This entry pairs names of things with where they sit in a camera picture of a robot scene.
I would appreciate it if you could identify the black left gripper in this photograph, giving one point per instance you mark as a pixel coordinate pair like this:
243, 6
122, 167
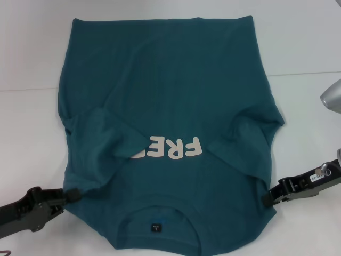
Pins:
24, 210

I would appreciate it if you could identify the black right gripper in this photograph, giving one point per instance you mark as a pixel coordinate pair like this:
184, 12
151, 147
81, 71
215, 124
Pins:
295, 189

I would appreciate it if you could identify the teal FREE print t-shirt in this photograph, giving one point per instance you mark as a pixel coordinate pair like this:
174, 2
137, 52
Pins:
165, 80

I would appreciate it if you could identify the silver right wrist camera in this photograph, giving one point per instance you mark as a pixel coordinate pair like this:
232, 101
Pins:
333, 98

